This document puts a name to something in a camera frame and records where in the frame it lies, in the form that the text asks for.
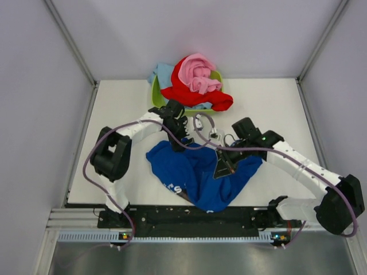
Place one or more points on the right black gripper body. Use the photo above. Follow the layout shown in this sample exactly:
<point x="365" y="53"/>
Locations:
<point x="241" y="153"/>

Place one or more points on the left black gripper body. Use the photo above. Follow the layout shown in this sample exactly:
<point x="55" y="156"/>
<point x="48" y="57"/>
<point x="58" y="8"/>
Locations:
<point x="179" y="126"/>

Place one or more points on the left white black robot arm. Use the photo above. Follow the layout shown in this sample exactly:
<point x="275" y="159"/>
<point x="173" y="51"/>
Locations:
<point x="111" y="154"/>

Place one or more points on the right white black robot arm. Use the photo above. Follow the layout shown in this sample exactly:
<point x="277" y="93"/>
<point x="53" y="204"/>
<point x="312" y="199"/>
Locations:
<point x="337" y="201"/>

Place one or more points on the green plastic basin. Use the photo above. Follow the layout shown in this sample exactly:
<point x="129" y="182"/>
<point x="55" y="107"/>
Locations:
<point x="158" y="100"/>

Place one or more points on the red t shirt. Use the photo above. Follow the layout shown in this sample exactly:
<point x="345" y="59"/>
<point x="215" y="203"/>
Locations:
<point x="218" y="100"/>

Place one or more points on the light blue t shirt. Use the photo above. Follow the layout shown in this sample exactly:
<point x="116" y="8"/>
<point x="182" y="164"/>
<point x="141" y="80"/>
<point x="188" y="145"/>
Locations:
<point x="163" y="72"/>

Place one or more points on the pink t shirt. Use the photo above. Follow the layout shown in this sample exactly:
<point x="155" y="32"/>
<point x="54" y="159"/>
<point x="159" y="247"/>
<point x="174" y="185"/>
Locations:
<point x="194" y="72"/>

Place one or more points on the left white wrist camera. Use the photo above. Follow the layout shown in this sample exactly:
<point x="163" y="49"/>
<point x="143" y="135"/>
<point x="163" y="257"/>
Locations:
<point x="195" y="123"/>

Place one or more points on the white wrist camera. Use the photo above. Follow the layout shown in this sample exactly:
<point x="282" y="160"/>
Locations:
<point x="216" y="136"/>
<point x="195" y="123"/>

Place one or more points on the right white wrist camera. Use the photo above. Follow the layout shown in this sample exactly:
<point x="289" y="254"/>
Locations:
<point x="216" y="136"/>

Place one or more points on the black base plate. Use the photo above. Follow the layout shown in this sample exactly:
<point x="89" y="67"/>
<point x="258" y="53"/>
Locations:
<point x="190" y="221"/>

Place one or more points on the white slotted cable duct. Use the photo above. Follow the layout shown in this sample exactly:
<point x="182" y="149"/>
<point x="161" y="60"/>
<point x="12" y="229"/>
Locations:
<point x="117" y="237"/>

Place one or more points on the aluminium frame rail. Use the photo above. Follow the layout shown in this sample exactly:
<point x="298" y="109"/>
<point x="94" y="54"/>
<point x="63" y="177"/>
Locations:
<point x="75" y="219"/>

